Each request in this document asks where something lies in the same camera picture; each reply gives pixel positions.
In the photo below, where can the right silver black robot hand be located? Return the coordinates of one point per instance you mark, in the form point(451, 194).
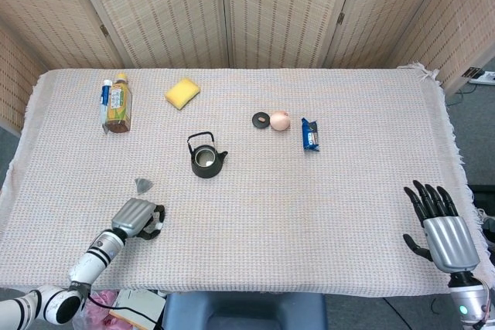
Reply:
point(450, 241)

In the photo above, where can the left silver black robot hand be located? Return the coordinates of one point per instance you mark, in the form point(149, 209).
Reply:
point(131, 216)

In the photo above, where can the pyramid tea bag with tag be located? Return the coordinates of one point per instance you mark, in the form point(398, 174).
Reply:
point(143, 185)

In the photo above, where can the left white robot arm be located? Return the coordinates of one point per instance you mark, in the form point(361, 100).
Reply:
point(91, 260)

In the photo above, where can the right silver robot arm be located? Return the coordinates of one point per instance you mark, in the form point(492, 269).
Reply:
point(468, 303)

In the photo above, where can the black teapot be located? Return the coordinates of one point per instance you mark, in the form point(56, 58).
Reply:
point(207, 167)

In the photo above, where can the pink plastic bag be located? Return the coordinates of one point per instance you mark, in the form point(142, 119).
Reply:
point(96, 307)

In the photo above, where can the tea bottle with yellow cap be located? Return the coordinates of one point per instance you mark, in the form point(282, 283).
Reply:
point(119, 111)

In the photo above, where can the white notebook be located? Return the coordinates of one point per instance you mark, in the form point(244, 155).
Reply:
point(137, 305)

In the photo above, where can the blue white toothpaste tube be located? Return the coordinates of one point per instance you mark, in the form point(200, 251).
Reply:
point(105, 102)

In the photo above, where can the yellow sponge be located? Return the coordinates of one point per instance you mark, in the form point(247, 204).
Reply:
point(181, 92)

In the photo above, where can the blue grey chair seat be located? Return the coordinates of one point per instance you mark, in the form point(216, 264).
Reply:
point(247, 312)

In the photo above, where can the woven pale tablecloth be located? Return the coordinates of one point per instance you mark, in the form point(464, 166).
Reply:
point(290, 210)

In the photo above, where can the white power strip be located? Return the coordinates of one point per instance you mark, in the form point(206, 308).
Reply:
point(483, 77)

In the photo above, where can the blue cookie packet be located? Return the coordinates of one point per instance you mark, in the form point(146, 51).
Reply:
point(310, 135)

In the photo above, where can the pink peach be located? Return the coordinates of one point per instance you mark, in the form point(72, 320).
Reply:
point(280, 121)

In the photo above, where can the woven folding screen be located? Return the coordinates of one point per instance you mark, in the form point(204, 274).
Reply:
point(174, 9)

